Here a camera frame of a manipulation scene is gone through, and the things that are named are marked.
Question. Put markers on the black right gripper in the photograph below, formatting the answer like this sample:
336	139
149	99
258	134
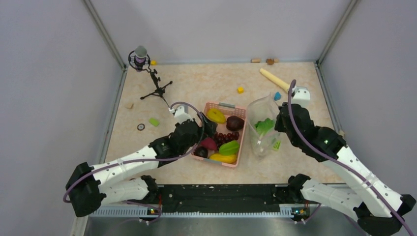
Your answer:
278	126

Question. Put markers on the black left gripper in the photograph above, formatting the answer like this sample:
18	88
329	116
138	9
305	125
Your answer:
207	130

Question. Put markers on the green toy lettuce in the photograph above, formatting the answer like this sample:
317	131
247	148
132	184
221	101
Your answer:
264	126

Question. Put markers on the clear zip top bag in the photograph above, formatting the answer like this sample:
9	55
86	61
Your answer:
258	110

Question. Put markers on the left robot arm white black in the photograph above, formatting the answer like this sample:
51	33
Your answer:
91	186

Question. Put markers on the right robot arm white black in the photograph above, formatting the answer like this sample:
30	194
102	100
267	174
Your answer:
377	209

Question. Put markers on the yellow toy mango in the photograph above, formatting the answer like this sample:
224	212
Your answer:
216	115

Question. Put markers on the magenta toy sweet potato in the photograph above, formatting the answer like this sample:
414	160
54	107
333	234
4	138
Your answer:
209	144

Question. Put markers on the dark red toy grapes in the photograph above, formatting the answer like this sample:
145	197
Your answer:
223	138

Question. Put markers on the dark purple toy fruit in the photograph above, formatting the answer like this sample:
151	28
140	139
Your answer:
201	152

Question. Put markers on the pink plastic basket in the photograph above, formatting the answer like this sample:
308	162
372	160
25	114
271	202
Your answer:
227	110

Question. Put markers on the dark maroon toy fruit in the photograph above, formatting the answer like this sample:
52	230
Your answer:
234	123

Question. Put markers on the blue toy block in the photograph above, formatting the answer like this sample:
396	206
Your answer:
277	96

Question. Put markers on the green toy starfruit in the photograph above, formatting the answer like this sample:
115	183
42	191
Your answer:
229	148

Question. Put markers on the cream toy rolling pin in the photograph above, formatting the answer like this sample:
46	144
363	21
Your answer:
282	84

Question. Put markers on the green rectangular block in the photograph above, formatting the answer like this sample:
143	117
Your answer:
155	122

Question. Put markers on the black microphone tripod stand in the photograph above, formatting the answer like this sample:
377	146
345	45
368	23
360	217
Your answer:
159	90

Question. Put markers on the light wooden cube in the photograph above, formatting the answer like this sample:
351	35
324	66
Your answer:
129	105

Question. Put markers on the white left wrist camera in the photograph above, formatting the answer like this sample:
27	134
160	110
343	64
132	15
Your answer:
181	114

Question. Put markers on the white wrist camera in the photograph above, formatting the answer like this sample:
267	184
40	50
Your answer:
301	96
181	114

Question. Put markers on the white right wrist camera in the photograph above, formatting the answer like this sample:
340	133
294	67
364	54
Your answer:
301	96

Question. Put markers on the grey microphone with shock mount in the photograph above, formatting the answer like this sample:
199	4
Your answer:
139	59

